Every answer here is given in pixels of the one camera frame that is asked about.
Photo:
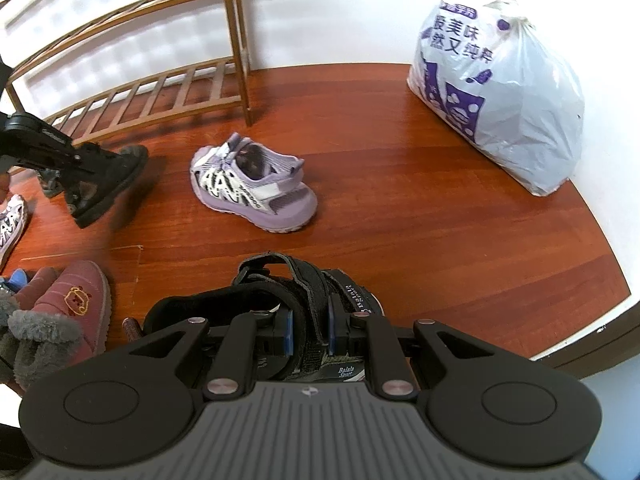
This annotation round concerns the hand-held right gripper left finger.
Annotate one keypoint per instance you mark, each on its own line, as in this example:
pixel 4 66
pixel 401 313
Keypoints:
pixel 287 332

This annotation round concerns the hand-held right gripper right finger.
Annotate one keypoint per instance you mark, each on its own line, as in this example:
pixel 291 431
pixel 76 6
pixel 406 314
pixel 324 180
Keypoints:
pixel 333 327

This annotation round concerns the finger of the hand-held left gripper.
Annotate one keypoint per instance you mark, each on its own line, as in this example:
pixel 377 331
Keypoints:
pixel 80 165

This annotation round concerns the purple sneaker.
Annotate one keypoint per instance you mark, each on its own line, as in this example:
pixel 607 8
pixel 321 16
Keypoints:
pixel 250 195
pixel 10 225

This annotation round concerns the pink furry slipper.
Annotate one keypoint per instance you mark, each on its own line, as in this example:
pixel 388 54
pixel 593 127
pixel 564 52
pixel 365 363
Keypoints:
pixel 40 280
pixel 75 300

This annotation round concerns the blue slipper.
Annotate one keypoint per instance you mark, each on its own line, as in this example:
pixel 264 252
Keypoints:
pixel 15 280

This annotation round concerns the wooden shoe rack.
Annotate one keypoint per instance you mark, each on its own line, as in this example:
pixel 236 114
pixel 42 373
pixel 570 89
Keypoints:
pixel 241 60

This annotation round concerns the white printed plastic bag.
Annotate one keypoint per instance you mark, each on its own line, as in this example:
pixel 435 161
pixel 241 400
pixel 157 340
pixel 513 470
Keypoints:
pixel 500 110

